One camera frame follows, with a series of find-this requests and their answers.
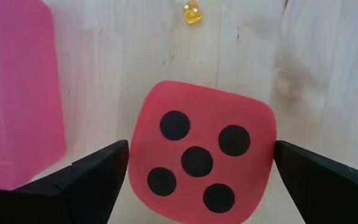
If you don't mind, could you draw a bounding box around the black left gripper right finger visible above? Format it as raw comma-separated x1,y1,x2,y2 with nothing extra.
273,139,358,224

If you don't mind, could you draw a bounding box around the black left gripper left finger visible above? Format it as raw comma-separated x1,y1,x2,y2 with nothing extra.
0,139,130,224

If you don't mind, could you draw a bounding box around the pink plastic bin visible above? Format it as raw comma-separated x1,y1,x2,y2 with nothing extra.
0,0,67,191

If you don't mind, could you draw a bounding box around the large red foam die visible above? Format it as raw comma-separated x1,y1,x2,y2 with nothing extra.
128,80,278,224

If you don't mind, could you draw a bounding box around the small yellow die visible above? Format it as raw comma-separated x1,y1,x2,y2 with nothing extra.
181,0,203,25

